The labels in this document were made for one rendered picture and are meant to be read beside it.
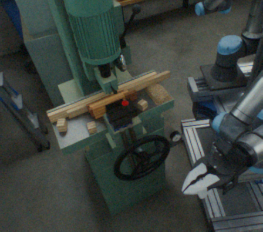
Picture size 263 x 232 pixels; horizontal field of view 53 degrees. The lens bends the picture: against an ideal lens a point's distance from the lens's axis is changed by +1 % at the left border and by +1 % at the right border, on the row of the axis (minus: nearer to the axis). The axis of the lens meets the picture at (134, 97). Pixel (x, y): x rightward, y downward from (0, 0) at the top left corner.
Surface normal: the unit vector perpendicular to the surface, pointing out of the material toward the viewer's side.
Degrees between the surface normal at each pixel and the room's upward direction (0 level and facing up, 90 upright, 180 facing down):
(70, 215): 1
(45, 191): 0
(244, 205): 0
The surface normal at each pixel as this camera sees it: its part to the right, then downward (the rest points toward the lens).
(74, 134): -0.10, -0.71
